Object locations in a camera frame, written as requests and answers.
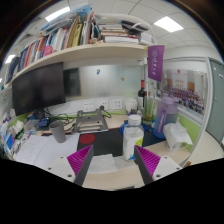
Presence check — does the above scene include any small white paper napkin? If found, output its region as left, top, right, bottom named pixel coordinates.
left=88, top=153, right=118, bottom=174

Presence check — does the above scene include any black cable bundle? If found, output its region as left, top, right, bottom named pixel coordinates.
left=43, top=108, right=78, bottom=131

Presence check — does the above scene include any grey metal laptop stand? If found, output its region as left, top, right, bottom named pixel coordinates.
left=71, top=109, right=110, bottom=135

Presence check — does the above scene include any grey cup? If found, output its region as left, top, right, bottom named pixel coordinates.
left=48, top=120, right=67, bottom=144

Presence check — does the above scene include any white ceramic jar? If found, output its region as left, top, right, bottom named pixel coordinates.
left=124, top=97, right=139, bottom=114

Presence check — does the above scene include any purple hanging banner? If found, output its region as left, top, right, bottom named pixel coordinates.
left=147, top=45, right=166, bottom=83

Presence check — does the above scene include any grey door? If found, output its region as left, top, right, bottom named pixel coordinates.
left=206, top=58, right=224, bottom=144

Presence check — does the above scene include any white wall socket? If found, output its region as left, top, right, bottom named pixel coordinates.
left=82, top=100, right=96, bottom=113
left=97, top=99, right=110, bottom=111
left=112, top=98, right=124, bottom=110

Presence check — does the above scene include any blue electronics board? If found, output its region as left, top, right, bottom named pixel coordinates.
left=38, top=117, right=51, bottom=129

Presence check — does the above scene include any white tissue pack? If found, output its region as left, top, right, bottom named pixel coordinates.
left=11, top=119, right=26, bottom=136

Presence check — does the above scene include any black computer monitor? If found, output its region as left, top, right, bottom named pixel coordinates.
left=11, top=61, right=67, bottom=117

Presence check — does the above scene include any blank white paper sheet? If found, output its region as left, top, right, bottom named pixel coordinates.
left=33, top=133, right=81, bottom=169

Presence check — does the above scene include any white crumpled tissue bag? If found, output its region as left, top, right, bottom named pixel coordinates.
left=163, top=121, right=194, bottom=153

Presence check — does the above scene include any flat round red coaster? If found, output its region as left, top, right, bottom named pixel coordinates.
left=79, top=133, right=96, bottom=145

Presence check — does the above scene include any clear plastic box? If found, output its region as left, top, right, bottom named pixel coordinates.
left=24, top=119, right=40, bottom=133

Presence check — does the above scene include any frosted glass partition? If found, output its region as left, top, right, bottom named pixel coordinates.
left=63, top=63, right=144, bottom=101

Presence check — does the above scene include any black plug with cable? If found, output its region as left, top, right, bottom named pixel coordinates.
left=99, top=105, right=113, bottom=118

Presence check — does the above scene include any tall green-tinted glass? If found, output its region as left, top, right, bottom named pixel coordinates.
left=143, top=96, right=157, bottom=121

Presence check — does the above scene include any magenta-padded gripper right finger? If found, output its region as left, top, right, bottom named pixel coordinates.
left=133, top=145, right=184, bottom=186

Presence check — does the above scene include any clear plastic water bottle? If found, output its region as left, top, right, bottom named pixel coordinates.
left=122, top=114, right=145, bottom=162

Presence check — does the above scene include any group photo poster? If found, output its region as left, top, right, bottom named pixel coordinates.
left=164, top=68, right=206, bottom=114

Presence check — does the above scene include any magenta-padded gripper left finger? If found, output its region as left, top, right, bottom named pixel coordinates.
left=45, top=144, right=95, bottom=187

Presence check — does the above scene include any written white paper sheet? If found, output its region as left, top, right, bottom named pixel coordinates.
left=14, top=134, right=49, bottom=165

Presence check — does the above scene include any dark wine bottle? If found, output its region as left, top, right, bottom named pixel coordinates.
left=137, top=79, right=146, bottom=109

